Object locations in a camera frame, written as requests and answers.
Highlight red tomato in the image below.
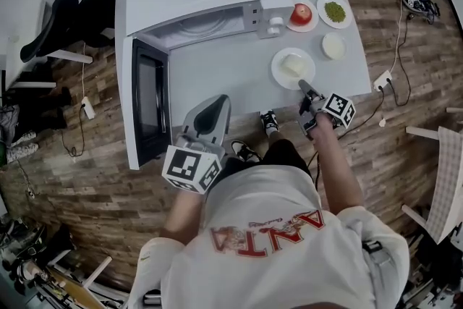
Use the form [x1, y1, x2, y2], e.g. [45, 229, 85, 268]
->
[290, 3, 313, 26]

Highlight person's sneaker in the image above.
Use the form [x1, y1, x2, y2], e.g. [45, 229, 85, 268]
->
[230, 140, 262, 164]
[259, 110, 281, 137]

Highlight white background desk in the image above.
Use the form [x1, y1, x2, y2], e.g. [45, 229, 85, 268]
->
[5, 0, 93, 90]

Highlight gray right shoulder strap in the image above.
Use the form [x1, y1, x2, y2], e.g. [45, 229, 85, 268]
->
[361, 240, 397, 309]

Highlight person's black shorts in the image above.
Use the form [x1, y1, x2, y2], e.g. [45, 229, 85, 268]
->
[216, 139, 314, 189]

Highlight black round floor device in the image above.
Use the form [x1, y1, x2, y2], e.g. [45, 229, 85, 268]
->
[400, 0, 441, 17]

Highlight pile of green peas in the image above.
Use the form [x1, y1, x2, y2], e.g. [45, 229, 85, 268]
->
[324, 1, 347, 22]

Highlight person's left sneaker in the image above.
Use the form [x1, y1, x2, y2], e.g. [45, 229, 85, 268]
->
[230, 140, 262, 164]

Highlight person's right sneaker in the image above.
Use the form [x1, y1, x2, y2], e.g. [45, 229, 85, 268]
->
[259, 110, 281, 137]

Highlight white pea plate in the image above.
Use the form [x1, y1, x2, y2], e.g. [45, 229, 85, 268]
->
[316, 0, 352, 29]

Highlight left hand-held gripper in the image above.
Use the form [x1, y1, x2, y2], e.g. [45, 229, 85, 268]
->
[161, 93, 233, 195]

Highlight long white power strip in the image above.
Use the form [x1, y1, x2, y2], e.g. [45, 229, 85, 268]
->
[81, 96, 97, 119]

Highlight person's left forearm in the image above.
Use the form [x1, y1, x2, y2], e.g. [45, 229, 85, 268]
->
[161, 186, 205, 247]

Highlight white tomato plate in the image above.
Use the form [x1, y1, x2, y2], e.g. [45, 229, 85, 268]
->
[285, 0, 319, 33]

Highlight small white bowl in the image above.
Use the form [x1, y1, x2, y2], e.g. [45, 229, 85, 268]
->
[321, 32, 347, 60]

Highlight person's white printed t-shirt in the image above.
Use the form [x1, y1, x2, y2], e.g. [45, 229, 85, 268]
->
[128, 166, 412, 309]

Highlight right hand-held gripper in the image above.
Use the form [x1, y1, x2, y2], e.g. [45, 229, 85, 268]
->
[297, 80, 357, 137]

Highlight short white power strip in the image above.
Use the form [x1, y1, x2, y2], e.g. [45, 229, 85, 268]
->
[373, 70, 394, 91]

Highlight person's right forearm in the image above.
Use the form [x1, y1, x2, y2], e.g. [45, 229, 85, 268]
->
[310, 111, 365, 218]

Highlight white plate with food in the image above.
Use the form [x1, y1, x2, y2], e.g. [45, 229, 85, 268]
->
[271, 47, 316, 90]

